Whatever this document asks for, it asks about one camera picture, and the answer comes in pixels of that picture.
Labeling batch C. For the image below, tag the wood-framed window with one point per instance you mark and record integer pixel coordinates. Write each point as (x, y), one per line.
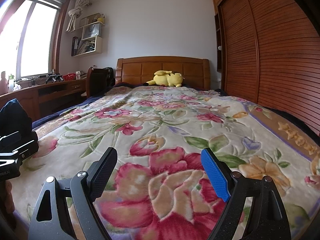
(35, 42)

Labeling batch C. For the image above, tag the tied beige curtain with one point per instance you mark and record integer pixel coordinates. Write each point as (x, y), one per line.
(73, 15)

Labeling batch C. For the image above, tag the white paper bag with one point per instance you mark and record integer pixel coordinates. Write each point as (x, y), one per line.
(91, 32)

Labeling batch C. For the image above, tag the wooden chair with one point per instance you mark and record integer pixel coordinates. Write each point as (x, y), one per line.
(96, 82)

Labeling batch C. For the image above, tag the wooden louvered wardrobe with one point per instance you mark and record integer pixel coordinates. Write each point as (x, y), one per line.
(275, 55)

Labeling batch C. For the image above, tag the yellow plush toy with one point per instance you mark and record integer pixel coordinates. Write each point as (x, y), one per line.
(166, 79)

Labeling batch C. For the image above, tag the row of binders and books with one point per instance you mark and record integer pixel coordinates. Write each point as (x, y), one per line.
(83, 46)

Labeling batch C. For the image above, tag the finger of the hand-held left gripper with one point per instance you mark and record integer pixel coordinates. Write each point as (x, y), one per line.
(10, 138)
(25, 148)

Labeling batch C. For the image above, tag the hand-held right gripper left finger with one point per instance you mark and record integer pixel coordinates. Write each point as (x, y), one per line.
(103, 172)

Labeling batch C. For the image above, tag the white bottle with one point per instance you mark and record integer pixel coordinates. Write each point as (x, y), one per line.
(11, 83)

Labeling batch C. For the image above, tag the red plastic basket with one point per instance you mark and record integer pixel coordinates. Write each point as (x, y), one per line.
(69, 76)

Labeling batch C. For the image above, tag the white carton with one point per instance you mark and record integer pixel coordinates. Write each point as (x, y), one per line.
(78, 75)

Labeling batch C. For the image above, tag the white wall shelf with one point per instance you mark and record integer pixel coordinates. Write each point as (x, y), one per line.
(98, 45)

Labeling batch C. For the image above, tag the pink bottle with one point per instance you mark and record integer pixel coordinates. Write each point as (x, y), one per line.
(3, 82)

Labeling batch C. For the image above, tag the wooden bed headboard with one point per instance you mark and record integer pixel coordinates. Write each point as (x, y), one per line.
(135, 70)

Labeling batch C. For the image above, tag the black device on stand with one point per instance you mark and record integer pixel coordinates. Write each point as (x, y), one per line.
(53, 78)

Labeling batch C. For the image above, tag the wooden desk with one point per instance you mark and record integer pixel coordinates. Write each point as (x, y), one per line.
(50, 97)

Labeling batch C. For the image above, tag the person's left hand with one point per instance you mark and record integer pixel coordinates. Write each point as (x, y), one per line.
(6, 197)

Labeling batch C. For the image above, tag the pile of dark clothes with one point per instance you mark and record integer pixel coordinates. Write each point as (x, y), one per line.
(29, 132)

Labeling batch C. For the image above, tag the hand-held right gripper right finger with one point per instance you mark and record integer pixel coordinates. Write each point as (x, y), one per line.
(215, 175)

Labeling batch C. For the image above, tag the floral blanket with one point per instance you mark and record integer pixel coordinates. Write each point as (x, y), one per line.
(162, 130)

